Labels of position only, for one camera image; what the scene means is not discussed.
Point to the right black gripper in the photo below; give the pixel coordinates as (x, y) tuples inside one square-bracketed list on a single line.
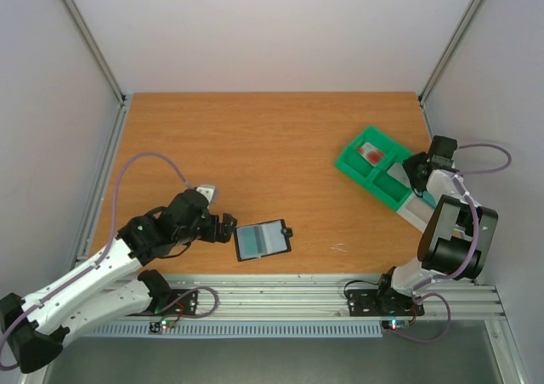
[(416, 168)]

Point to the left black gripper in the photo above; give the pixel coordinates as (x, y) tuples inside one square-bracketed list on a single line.
[(213, 234)]

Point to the grey striped teal card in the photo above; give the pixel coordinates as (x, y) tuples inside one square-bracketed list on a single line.
[(261, 239)]

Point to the black leather card holder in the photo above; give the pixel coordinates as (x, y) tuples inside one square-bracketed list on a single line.
[(265, 239)]

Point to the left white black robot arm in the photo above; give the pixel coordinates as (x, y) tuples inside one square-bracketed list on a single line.
[(112, 283)]

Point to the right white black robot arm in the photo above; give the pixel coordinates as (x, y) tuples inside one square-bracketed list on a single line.
[(456, 240)]

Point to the grey card in tray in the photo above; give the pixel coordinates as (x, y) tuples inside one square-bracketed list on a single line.
[(397, 172)]

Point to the teal card in bin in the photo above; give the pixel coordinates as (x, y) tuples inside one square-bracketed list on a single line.
[(428, 199)]

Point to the red white card in tray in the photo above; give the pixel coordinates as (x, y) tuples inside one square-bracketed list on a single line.
[(371, 153)]

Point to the clear plastic bin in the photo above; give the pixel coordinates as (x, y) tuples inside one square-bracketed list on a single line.
[(416, 212)]

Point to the green plastic sorting tray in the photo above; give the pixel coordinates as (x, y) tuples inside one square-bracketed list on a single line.
[(375, 179)]

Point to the left controller board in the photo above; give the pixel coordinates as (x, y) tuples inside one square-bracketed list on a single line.
[(162, 326)]

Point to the controller board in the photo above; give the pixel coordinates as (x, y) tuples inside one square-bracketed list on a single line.
[(162, 326), (396, 324)]

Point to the right controller board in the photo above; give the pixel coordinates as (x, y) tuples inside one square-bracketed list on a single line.
[(396, 324)]

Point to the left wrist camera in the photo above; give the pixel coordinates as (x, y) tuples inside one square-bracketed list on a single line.
[(209, 191)]

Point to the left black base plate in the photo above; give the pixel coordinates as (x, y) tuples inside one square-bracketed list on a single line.
[(183, 303)]

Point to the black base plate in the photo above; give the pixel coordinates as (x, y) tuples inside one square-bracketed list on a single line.
[(367, 302), (183, 303)]

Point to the grey slotted cable duct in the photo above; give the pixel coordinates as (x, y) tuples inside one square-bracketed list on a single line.
[(241, 329)]

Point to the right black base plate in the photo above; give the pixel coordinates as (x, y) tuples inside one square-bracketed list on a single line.
[(367, 302)]

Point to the right aluminium corner post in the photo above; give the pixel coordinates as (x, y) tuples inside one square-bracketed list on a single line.
[(469, 15)]

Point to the aluminium corner post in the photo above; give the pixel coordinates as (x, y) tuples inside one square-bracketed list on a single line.
[(469, 15), (87, 36)]

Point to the left aluminium corner post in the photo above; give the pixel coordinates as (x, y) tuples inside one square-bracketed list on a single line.
[(87, 36)]

